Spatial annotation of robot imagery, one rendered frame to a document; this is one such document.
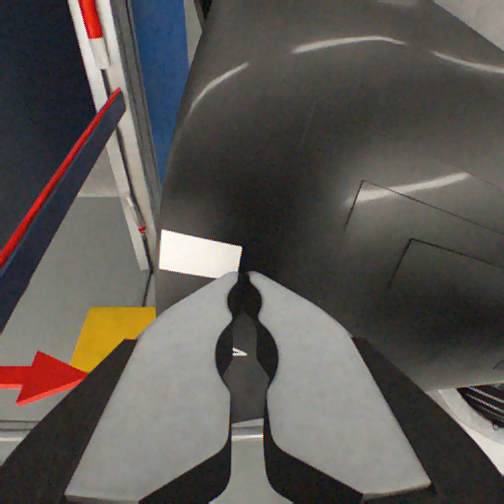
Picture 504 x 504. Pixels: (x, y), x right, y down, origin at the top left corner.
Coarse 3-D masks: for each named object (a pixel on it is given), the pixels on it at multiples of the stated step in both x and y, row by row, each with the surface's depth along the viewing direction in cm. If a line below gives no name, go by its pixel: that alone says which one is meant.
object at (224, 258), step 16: (176, 240) 13; (192, 240) 13; (208, 240) 13; (160, 256) 14; (176, 256) 14; (192, 256) 13; (208, 256) 13; (224, 256) 13; (192, 272) 14; (208, 272) 14; (224, 272) 14
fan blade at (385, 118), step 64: (256, 0) 10; (320, 0) 10; (384, 0) 10; (192, 64) 11; (256, 64) 11; (320, 64) 11; (384, 64) 10; (448, 64) 10; (192, 128) 12; (256, 128) 11; (320, 128) 11; (384, 128) 11; (448, 128) 11; (192, 192) 12; (256, 192) 12; (320, 192) 12; (384, 192) 12; (448, 192) 12; (256, 256) 13; (320, 256) 13; (384, 256) 13; (448, 256) 13; (384, 320) 15; (448, 320) 14; (256, 384) 17; (448, 384) 19
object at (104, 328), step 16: (96, 320) 41; (112, 320) 41; (128, 320) 41; (144, 320) 41; (80, 336) 40; (96, 336) 40; (112, 336) 40; (128, 336) 40; (80, 352) 38; (96, 352) 38; (80, 368) 37
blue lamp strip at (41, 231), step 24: (120, 96) 35; (96, 144) 29; (72, 168) 24; (72, 192) 24; (48, 216) 21; (24, 240) 19; (48, 240) 21; (24, 264) 19; (0, 288) 17; (24, 288) 19; (0, 312) 17
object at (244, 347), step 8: (240, 336) 15; (248, 336) 15; (240, 344) 16; (248, 344) 16; (256, 344) 16; (240, 352) 16; (248, 352) 16; (232, 360) 16; (240, 360) 16; (248, 360) 16; (256, 360) 16
